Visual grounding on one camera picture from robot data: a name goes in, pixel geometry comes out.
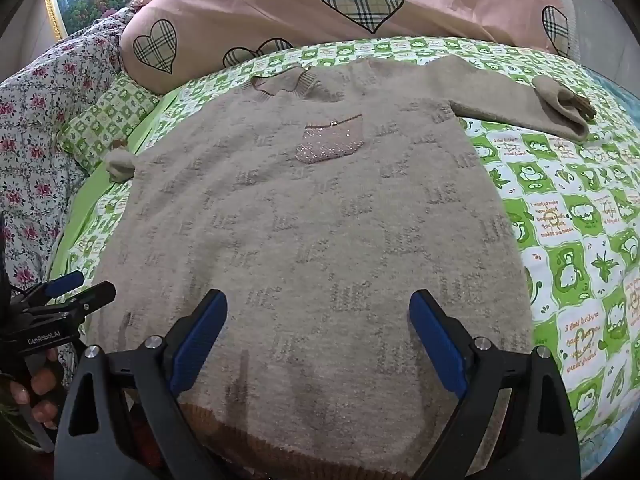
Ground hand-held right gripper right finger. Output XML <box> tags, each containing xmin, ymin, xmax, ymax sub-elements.
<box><xmin>408</xmin><ymin>289</ymin><xmax>583</xmax><ymax>480</ymax></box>

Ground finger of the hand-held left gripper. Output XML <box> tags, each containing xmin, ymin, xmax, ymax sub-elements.
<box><xmin>11</xmin><ymin>270</ymin><xmax>86</xmax><ymax>306</ymax></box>
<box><xmin>37</xmin><ymin>281</ymin><xmax>117</xmax><ymax>322</ymax></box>

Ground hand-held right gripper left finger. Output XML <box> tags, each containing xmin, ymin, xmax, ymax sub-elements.
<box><xmin>54</xmin><ymin>289</ymin><xmax>229</xmax><ymax>480</ymax></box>

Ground beige knit sweater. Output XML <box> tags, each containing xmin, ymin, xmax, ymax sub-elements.
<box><xmin>82</xmin><ymin>55</ymin><xmax>597</xmax><ymax>480</ymax></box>

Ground person's left hand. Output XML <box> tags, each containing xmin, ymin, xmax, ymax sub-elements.
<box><xmin>7</xmin><ymin>349</ymin><xmax>65</xmax><ymax>431</ymax></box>

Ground floral patterned blanket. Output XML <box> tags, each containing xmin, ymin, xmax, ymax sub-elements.
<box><xmin>0</xmin><ymin>7</ymin><xmax>132</xmax><ymax>376</ymax></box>

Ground green checkered bedsheet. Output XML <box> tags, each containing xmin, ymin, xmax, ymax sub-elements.
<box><xmin>47</xmin><ymin>37</ymin><xmax>640</xmax><ymax>461</ymax></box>

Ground green checkered pillow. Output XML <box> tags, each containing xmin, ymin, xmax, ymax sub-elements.
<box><xmin>57</xmin><ymin>72</ymin><xmax>162</xmax><ymax>177</ymax></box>

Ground gold framed landscape painting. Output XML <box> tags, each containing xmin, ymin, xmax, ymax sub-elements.
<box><xmin>42</xmin><ymin>0</ymin><xmax>151</xmax><ymax>41</ymax></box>

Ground pink quilt with plaid hearts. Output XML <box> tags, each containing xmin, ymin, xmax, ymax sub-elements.
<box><xmin>119</xmin><ymin>0</ymin><xmax>576</xmax><ymax>97</ymax></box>

